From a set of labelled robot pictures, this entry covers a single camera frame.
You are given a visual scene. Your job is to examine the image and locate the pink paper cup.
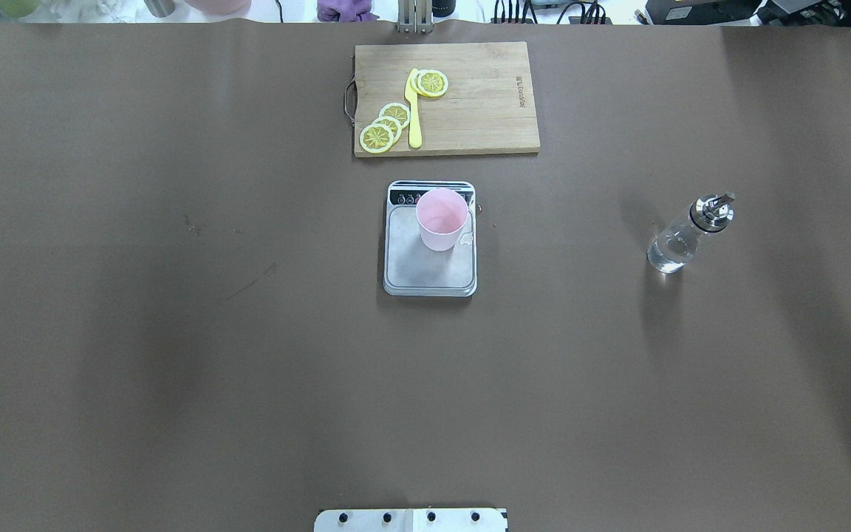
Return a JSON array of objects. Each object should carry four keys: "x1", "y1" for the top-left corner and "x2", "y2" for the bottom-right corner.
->
[{"x1": 416, "y1": 188, "x2": 468, "y2": 251}]

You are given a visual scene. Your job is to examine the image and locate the digital kitchen scale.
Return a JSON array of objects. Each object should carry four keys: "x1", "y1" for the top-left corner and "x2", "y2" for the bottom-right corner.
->
[{"x1": 383, "y1": 180, "x2": 477, "y2": 297}]

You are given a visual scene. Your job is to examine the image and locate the yellow plastic knife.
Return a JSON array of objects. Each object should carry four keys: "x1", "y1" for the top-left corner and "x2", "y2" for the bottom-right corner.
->
[{"x1": 404, "y1": 68, "x2": 423, "y2": 149}]

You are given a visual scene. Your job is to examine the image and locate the lemon slice lowest of three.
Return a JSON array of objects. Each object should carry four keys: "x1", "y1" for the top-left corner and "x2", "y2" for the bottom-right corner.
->
[{"x1": 358, "y1": 122, "x2": 396, "y2": 154}]

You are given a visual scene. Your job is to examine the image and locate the lemon slice middle of three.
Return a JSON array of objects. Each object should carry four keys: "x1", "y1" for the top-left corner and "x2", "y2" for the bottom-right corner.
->
[{"x1": 371, "y1": 117, "x2": 404, "y2": 143}]

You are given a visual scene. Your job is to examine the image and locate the lemon slice of three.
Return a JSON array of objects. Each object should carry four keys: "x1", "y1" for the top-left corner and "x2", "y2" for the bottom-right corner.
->
[
  {"x1": 371, "y1": 117, "x2": 404, "y2": 143},
  {"x1": 379, "y1": 102, "x2": 411, "y2": 128}
]

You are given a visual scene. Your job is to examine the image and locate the lemon slice upper of three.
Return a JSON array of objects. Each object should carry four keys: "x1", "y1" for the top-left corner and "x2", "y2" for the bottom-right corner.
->
[{"x1": 379, "y1": 102, "x2": 411, "y2": 128}]

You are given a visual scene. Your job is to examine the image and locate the wooden cutting board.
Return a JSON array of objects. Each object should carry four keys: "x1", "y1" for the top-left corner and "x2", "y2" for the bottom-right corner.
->
[{"x1": 352, "y1": 41, "x2": 541, "y2": 158}]

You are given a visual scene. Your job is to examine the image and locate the lemon slice near knife tip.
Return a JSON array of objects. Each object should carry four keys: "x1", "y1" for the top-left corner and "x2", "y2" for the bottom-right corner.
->
[{"x1": 413, "y1": 69, "x2": 449, "y2": 98}]

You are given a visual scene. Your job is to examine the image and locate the purple cloth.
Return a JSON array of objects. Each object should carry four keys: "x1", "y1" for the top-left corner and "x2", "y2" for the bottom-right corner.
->
[{"x1": 316, "y1": 0, "x2": 379, "y2": 23}]

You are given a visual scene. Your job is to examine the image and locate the aluminium frame post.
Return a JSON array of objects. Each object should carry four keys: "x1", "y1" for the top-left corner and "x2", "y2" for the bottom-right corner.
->
[{"x1": 396, "y1": 0, "x2": 434, "y2": 35}]

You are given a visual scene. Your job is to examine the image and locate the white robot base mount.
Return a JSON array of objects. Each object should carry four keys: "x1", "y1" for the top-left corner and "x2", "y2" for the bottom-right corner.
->
[{"x1": 313, "y1": 508, "x2": 510, "y2": 531}]

